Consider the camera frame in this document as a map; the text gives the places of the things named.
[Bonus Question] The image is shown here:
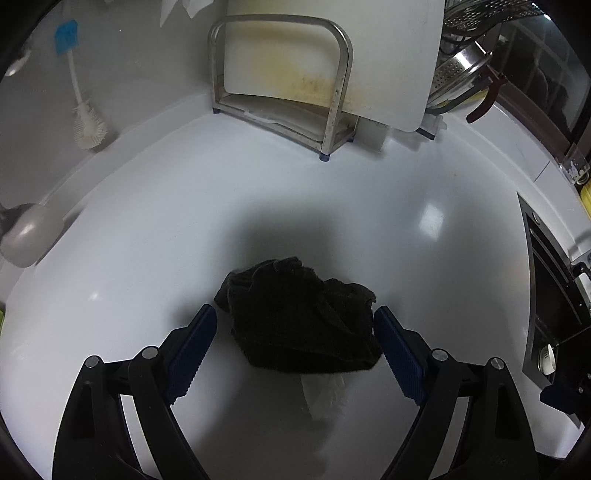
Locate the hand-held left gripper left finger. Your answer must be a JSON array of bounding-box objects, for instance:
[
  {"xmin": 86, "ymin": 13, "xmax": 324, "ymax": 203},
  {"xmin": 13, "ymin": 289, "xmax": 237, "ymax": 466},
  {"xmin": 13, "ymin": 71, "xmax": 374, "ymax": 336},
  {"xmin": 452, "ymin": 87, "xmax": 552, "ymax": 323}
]
[{"xmin": 52, "ymin": 304, "xmax": 219, "ymax": 480}]

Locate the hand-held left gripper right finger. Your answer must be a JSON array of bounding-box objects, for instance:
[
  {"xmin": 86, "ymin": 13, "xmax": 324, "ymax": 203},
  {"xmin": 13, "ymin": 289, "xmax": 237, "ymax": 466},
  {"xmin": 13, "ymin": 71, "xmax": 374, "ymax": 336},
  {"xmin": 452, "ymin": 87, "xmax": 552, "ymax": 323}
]
[{"xmin": 372, "ymin": 305, "xmax": 542, "ymax": 480}]

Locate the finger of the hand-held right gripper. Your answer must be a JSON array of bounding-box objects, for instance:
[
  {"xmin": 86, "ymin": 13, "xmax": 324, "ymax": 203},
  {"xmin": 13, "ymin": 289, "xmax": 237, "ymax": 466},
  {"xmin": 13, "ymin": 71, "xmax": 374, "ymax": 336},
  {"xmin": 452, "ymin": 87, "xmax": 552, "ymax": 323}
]
[{"xmin": 539, "ymin": 381, "xmax": 584, "ymax": 428}]

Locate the black cloth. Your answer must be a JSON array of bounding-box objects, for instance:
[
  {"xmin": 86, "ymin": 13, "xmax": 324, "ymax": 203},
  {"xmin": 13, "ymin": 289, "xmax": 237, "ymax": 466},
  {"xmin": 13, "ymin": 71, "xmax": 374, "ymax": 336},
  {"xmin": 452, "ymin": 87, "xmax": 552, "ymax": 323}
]
[{"xmin": 213, "ymin": 257, "xmax": 385, "ymax": 375}]

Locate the white cup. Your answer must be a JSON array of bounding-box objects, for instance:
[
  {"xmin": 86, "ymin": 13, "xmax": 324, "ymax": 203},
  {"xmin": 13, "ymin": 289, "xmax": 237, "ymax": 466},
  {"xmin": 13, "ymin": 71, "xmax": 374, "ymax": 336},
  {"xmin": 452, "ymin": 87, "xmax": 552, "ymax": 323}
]
[{"xmin": 538, "ymin": 343, "xmax": 558, "ymax": 376}]

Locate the white tissue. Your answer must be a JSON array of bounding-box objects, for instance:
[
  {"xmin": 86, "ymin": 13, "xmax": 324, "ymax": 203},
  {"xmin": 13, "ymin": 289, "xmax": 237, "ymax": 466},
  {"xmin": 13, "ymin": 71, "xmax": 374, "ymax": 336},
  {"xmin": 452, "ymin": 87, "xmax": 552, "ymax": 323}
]
[{"xmin": 301, "ymin": 371, "xmax": 348, "ymax": 422}]

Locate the dark kitchen sink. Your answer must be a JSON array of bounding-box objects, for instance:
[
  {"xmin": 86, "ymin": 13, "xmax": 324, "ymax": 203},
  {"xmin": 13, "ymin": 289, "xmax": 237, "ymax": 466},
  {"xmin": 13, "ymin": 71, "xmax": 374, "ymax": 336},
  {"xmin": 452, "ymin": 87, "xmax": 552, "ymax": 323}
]
[{"xmin": 516, "ymin": 192, "xmax": 591, "ymax": 387}]

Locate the metal spatula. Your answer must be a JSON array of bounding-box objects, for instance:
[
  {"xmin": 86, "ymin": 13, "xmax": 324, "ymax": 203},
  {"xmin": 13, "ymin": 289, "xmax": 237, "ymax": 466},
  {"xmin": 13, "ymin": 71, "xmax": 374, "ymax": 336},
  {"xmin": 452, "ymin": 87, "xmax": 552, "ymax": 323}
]
[{"xmin": 0, "ymin": 188, "xmax": 64, "ymax": 268}]

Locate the white bottle brush blue end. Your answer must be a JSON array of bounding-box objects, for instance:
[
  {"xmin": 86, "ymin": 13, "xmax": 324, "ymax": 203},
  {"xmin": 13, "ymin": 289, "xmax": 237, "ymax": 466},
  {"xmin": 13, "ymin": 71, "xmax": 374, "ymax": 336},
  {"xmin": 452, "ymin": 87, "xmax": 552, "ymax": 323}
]
[{"xmin": 54, "ymin": 21, "xmax": 110, "ymax": 151}]

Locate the metal cutting board rack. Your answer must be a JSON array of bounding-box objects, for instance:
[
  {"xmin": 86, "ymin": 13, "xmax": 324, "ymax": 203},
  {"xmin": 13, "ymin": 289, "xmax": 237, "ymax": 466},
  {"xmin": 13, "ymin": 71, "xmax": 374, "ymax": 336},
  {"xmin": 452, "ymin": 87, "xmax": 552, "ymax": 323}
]
[{"xmin": 207, "ymin": 14, "xmax": 361, "ymax": 161}]

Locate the perforated metal strainer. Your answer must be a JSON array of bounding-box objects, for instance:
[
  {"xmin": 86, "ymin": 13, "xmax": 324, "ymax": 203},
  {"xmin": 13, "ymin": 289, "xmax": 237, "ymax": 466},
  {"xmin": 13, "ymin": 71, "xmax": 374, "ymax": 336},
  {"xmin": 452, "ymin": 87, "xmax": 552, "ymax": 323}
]
[{"xmin": 426, "ymin": 45, "xmax": 496, "ymax": 112}]

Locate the white cutting board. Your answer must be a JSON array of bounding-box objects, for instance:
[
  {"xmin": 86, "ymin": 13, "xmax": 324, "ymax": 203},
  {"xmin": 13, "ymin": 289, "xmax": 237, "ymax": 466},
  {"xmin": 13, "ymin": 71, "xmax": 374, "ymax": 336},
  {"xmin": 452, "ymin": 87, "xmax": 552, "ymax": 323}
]
[{"xmin": 222, "ymin": 0, "xmax": 445, "ymax": 132}]

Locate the metal colander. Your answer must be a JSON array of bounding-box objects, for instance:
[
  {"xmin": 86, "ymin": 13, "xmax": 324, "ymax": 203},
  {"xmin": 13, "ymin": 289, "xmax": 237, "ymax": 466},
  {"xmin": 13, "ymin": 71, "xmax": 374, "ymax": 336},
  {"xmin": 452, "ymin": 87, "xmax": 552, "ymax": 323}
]
[{"xmin": 442, "ymin": 0, "xmax": 548, "ymax": 35}]

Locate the brown hooked handle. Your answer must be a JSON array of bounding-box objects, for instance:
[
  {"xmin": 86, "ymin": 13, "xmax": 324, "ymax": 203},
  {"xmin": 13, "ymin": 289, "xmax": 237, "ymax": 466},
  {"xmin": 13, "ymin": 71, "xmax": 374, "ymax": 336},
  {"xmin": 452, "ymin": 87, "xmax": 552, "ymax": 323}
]
[{"xmin": 465, "ymin": 66, "xmax": 509, "ymax": 124}]

